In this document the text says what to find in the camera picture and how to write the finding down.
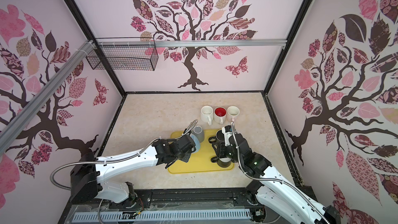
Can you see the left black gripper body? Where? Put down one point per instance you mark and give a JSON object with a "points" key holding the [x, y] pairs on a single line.
{"points": [[184, 157]]}

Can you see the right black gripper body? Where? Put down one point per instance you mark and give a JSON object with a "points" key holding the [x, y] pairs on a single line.
{"points": [[222, 149]]}

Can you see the pale pink mug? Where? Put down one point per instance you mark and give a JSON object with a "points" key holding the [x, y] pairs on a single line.
{"points": [[232, 113]]}

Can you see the white mug red interior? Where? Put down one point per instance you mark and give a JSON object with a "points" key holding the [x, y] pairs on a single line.
{"points": [[220, 115]]}

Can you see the white ribbed-base mug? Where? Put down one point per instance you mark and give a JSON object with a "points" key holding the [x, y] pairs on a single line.
{"points": [[207, 114]]}

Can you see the light blue mug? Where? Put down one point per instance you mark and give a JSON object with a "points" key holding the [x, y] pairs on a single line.
{"points": [[196, 142]]}

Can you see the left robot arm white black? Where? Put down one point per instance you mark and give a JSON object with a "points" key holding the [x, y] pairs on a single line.
{"points": [[92, 179]]}

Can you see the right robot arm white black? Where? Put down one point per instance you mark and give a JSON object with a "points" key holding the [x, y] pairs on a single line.
{"points": [[269, 188]]}

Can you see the black mug white base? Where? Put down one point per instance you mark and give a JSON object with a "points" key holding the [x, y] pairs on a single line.
{"points": [[220, 163]]}

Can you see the all black mug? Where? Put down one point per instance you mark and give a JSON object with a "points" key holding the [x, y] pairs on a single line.
{"points": [[217, 140]]}

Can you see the grey mug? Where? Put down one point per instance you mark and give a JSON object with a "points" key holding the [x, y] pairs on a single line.
{"points": [[199, 133]]}

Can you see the yellow plastic tray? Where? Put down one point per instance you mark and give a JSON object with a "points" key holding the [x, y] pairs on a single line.
{"points": [[200, 161]]}

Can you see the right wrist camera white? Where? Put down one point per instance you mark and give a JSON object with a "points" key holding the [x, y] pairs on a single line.
{"points": [[227, 133]]}

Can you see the white slotted cable duct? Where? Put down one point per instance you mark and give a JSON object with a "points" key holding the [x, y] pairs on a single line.
{"points": [[116, 217]]}

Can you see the black wire basket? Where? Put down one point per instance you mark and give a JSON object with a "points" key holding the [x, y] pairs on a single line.
{"points": [[129, 55]]}

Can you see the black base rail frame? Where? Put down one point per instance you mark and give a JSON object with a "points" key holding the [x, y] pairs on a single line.
{"points": [[172, 199]]}

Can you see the back aluminium rail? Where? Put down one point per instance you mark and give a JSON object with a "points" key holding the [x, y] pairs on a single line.
{"points": [[198, 43]]}

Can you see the aluminium rail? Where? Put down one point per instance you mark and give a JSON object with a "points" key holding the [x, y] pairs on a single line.
{"points": [[198, 43], [17, 125]]}

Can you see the left aluminium rail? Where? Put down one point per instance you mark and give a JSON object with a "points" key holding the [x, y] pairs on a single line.
{"points": [[17, 125]]}

